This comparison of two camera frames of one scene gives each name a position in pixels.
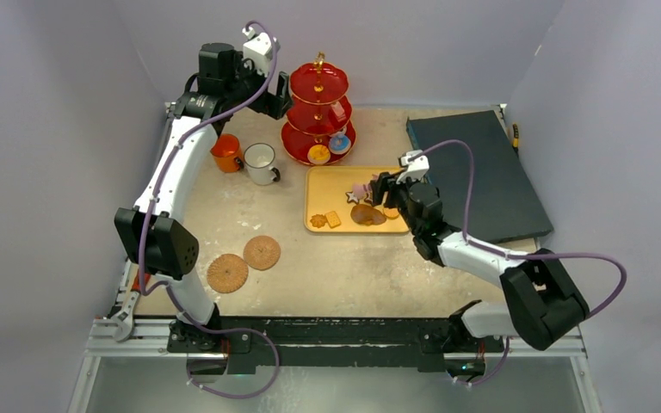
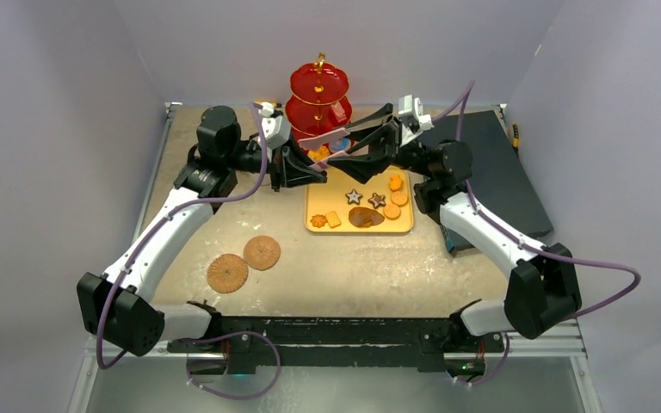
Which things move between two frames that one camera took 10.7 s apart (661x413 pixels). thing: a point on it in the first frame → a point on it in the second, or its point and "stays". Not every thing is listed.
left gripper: x=275 y=105 → x=287 y=171
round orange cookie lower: x=391 y=212 stays
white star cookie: x=352 y=197 stays
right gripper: x=388 y=186 → x=393 y=142
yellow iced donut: x=318 y=155 stays
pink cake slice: x=339 y=111 stays
